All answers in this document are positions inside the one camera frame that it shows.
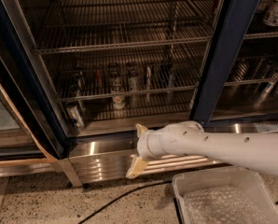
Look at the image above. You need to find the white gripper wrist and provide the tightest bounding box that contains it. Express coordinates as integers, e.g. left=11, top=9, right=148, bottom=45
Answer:
left=126, top=123, right=164, bottom=179

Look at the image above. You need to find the red coke can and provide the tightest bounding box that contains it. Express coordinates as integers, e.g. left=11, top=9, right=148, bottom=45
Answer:
left=94, top=64, right=104, bottom=89

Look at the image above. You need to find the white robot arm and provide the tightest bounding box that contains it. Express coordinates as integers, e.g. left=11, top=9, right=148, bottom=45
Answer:
left=126, top=121, right=278, bottom=179

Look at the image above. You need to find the white red can front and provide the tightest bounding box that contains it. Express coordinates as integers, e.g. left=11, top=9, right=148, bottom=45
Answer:
left=111, top=85, right=125, bottom=110

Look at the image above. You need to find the silver can front left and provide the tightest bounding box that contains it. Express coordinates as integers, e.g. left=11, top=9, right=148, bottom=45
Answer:
left=65, top=102, right=84, bottom=128

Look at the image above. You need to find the silver white can back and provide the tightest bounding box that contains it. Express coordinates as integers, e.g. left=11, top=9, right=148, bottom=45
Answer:
left=127, top=63, right=139, bottom=91

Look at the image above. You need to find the white red slim can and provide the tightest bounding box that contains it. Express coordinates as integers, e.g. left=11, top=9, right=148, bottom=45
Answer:
left=145, top=63, right=153, bottom=102

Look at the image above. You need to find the brown can back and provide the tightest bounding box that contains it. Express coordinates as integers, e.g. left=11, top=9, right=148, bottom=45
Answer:
left=108, top=63, right=120, bottom=86

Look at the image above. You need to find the blue can back right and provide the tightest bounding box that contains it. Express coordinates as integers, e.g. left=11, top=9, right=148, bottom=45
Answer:
left=160, top=62, right=176, bottom=89

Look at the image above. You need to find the dark can back left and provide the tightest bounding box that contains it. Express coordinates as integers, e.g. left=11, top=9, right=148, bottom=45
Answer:
left=71, top=65, right=85, bottom=96

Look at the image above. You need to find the stainless steel glass fridge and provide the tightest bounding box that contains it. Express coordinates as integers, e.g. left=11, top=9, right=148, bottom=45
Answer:
left=0, top=0, right=278, bottom=187

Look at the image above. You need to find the open glass fridge door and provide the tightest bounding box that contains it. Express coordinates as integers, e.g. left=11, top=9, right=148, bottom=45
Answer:
left=0, top=37, right=65, bottom=179

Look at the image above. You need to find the clear plastic bin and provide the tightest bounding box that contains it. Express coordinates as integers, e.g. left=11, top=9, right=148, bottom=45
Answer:
left=173, top=167, right=278, bottom=224

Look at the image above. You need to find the black floor cable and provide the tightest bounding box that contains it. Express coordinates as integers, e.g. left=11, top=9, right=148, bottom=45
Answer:
left=76, top=179, right=174, bottom=224

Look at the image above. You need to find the middle wire shelf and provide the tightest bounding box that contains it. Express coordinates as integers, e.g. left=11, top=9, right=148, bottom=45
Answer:
left=56, top=50, right=202, bottom=102

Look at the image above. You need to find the right compartment wire shelf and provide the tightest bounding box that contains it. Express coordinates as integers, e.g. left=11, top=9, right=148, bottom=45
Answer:
left=226, top=15, right=278, bottom=86

